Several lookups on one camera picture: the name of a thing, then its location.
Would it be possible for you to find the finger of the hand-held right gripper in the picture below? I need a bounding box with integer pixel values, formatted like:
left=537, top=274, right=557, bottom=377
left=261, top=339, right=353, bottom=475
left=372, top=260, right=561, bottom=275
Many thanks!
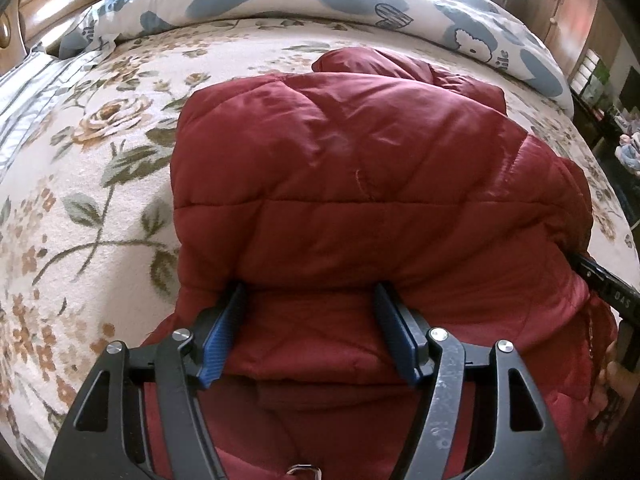
left=570, top=254, right=602, bottom=294

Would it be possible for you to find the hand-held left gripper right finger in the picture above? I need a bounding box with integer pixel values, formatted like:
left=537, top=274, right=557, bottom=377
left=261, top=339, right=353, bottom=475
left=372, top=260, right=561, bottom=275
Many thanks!
left=372, top=281, right=571, bottom=480

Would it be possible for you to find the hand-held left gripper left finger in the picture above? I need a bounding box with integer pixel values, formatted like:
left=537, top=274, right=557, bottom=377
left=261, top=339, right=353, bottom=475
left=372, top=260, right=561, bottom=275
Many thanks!
left=44, top=281, right=247, bottom=480

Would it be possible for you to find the red puffer jacket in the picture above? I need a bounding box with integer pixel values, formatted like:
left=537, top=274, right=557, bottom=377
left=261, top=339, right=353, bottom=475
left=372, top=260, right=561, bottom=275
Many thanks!
left=135, top=47, right=621, bottom=480

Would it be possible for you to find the person's right hand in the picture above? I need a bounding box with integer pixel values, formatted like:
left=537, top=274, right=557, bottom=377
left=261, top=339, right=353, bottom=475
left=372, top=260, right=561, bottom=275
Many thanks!
left=594, top=339, right=640, bottom=412

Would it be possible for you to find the floral fleece blanket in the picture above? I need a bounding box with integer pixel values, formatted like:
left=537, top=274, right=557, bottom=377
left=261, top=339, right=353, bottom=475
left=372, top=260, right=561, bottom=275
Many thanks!
left=0, top=17, right=640, bottom=461

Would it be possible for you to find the stack of white boxes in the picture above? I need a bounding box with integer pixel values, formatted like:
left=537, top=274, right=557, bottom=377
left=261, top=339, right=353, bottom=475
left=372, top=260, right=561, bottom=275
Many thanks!
left=570, top=47, right=613, bottom=103

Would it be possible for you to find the wooden wardrobe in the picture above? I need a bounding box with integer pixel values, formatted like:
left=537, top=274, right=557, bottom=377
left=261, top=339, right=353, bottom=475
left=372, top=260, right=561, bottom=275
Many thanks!
left=530, top=0, right=601, bottom=78

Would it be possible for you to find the striped pillow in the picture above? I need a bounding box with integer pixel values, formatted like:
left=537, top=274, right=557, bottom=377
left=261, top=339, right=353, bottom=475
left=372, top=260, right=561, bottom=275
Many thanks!
left=0, top=50, right=96, bottom=176

